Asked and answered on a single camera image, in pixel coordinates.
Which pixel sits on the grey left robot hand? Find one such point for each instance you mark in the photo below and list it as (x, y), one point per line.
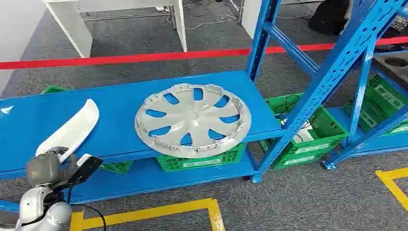
(43, 170)

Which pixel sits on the pale curved car trim panel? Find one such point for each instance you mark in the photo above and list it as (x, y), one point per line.
(75, 127)

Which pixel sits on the green plastic crate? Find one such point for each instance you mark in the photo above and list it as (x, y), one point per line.
(118, 166)
(204, 161)
(306, 161)
(382, 102)
(328, 127)
(52, 89)

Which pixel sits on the blue metal shelf rack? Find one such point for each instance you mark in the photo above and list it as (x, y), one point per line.
(361, 95)
(105, 118)

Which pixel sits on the red barrier tape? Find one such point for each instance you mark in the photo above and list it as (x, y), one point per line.
(127, 59)

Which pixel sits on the white desk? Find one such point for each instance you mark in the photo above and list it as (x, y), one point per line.
(75, 25)

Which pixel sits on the silver plastic wheel cover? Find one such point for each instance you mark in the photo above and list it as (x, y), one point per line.
(192, 119)

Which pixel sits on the white desk side panel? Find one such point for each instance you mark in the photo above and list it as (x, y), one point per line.
(250, 16)

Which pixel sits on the white item in crate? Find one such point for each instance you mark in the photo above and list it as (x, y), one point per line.
(302, 134)

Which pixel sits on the black bag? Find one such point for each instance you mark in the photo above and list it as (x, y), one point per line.
(330, 16)

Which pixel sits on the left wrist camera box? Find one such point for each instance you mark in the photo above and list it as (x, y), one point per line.
(87, 169)

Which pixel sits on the yellow floor tape frame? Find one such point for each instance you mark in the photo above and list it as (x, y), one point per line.
(153, 211)
(393, 185)

